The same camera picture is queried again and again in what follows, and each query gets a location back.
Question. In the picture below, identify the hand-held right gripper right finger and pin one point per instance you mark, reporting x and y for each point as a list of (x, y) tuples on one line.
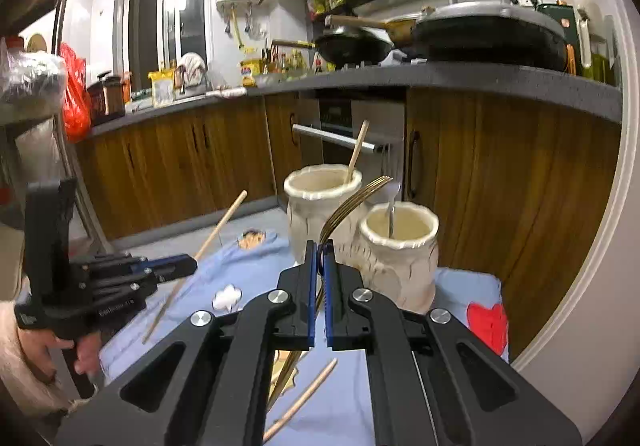
[(330, 298)]

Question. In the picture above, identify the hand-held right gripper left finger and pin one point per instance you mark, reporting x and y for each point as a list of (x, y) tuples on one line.
[(312, 296)]

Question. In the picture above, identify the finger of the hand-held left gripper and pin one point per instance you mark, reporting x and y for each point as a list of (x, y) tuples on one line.
[(130, 290), (175, 266)]

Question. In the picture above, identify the wooden chopstick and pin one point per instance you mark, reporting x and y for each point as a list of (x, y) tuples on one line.
[(220, 226), (357, 151), (310, 388)]

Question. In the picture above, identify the cream ceramic utensil holder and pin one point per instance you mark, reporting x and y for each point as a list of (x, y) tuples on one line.
[(305, 216), (400, 271)]

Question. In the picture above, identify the gold fork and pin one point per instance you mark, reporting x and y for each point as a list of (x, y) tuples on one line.
[(345, 211)]

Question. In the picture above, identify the person's left forearm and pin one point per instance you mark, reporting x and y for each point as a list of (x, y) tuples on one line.
[(12, 351)]

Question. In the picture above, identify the person's left hand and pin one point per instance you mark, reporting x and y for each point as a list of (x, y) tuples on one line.
[(45, 351)]

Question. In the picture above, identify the silver fork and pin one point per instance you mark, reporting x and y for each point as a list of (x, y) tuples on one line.
[(393, 216)]

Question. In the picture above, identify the light blue printed cloth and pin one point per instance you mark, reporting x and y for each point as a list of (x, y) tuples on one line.
[(340, 406)]

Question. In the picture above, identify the red plastic bag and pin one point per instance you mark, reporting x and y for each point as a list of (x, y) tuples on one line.
[(75, 101)]

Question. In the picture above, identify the dark lidded jar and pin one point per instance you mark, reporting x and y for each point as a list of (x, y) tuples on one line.
[(107, 96)]

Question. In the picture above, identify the clear plastic bag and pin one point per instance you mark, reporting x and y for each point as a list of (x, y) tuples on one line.
[(30, 81)]

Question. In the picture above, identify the yellow packet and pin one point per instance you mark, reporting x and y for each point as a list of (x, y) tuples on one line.
[(162, 88)]

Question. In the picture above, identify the built-in steel oven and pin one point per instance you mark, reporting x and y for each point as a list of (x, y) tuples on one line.
[(335, 113)]

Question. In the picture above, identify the white plastic bag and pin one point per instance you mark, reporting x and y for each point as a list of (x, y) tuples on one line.
[(192, 66)]

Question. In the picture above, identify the wooden kitchen cabinets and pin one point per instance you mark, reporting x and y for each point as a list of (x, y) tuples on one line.
[(500, 176)]

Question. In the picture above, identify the row of condiment bottles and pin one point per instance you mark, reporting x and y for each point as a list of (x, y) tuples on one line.
[(290, 63)]

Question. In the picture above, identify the sliding glass window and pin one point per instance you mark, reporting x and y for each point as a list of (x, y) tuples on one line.
[(145, 16)]

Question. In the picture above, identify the black wok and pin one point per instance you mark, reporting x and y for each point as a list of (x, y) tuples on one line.
[(355, 48)]

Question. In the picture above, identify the grey kitchen countertop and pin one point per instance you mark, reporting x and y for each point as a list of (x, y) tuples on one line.
[(500, 81)]

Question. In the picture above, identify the large black lidded pan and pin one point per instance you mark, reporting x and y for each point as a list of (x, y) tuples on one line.
[(490, 41)]

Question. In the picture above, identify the dark green appliance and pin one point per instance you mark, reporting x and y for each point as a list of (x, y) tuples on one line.
[(555, 13)]

